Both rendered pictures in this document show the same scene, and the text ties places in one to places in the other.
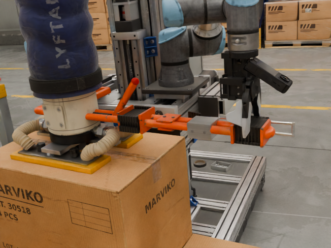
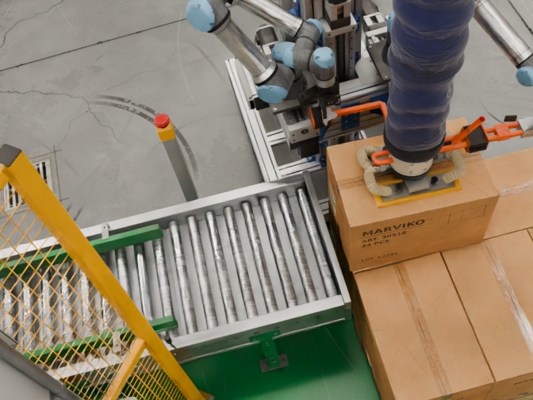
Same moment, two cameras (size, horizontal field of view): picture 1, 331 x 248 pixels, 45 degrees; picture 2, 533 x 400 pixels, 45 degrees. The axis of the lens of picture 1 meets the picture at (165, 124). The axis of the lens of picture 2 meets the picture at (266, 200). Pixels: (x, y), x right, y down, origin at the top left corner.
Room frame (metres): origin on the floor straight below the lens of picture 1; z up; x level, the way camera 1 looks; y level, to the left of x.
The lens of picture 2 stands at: (0.38, 1.52, 3.15)
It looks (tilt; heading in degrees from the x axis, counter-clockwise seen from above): 58 degrees down; 329
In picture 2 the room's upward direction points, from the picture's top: 12 degrees counter-clockwise
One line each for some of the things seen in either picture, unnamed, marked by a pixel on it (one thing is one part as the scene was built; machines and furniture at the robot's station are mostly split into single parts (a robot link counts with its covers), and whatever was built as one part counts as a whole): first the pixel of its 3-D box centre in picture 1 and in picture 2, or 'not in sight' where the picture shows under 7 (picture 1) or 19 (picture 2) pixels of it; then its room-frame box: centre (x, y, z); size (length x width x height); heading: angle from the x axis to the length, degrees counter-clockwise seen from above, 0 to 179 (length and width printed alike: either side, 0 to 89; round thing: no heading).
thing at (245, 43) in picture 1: (242, 42); not in sight; (0.97, -0.20, 1.30); 0.08 x 0.08 x 0.05
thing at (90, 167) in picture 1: (57, 153); (416, 186); (1.18, 0.35, 0.97); 0.34 x 0.10 x 0.05; 60
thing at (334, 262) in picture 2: not in sight; (325, 235); (1.43, 0.62, 0.58); 0.70 x 0.03 x 0.06; 152
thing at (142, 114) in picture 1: (136, 118); (474, 137); (1.14, 0.08, 1.07); 0.10 x 0.08 x 0.06; 150
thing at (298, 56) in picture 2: not in sight; (300, 55); (1.73, 0.44, 1.38); 0.11 x 0.11 x 0.08; 28
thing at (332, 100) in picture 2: not in sight; (327, 91); (1.62, 0.40, 1.22); 0.09 x 0.08 x 0.12; 59
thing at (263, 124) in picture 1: (250, 131); not in sight; (0.96, -0.22, 1.07); 0.08 x 0.07 x 0.05; 60
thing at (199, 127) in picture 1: (203, 127); (527, 127); (1.03, -0.10, 1.07); 0.07 x 0.07 x 0.04; 60
